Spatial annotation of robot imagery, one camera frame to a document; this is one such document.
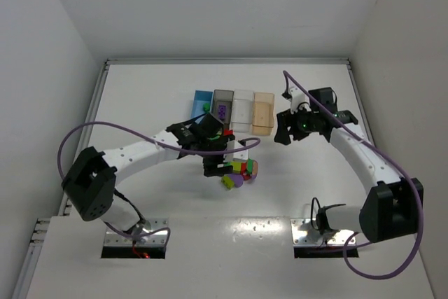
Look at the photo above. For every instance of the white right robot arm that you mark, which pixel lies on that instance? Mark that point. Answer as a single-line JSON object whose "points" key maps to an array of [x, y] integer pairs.
{"points": [[390, 209]]}

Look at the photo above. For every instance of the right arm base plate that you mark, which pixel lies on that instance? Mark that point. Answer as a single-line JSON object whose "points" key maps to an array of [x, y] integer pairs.
{"points": [[306, 235]]}

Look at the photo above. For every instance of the amber transparent container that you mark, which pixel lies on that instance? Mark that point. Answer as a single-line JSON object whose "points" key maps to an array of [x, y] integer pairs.
{"points": [[263, 113]]}

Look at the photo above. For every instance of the blue container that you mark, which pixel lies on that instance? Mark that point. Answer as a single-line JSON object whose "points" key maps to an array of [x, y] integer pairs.
{"points": [[200, 97]]}

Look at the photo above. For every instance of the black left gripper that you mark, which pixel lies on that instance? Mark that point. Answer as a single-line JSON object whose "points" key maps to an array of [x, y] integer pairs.
{"points": [[217, 159]]}

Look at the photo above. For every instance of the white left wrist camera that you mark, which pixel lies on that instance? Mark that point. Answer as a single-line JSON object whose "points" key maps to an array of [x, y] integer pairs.
{"points": [[235, 152]]}

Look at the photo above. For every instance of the clear transparent container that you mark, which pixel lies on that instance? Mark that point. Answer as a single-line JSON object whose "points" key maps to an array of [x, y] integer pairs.
{"points": [[242, 110]]}

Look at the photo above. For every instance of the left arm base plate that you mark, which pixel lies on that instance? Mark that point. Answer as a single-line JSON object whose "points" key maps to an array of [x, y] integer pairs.
{"points": [[153, 234]]}

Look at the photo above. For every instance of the smoky grey container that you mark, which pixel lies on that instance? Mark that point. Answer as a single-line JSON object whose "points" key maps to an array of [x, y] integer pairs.
{"points": [[223, 97]]}

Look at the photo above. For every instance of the purple lego brick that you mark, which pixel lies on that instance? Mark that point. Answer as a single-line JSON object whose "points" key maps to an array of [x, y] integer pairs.
{"points": [[222, 111]]}

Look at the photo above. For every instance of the lime green lego stack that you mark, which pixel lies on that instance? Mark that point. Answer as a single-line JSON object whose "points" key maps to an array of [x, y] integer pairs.
{"points": [[242, 172]]}

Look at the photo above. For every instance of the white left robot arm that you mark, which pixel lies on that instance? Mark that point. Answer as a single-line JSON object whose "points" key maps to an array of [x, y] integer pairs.
{"points": [[91, 183]]}

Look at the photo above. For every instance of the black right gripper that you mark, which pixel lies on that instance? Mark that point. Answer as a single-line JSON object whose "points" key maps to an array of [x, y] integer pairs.
{"points": [[290, 122]]}

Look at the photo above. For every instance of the small green lego brick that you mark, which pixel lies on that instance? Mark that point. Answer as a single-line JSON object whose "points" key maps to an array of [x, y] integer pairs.
{"points": [[206, 107]]}

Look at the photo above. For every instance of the green red lego stack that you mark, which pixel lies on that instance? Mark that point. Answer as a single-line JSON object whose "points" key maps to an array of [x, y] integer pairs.
{"points": [[222, 137]]}

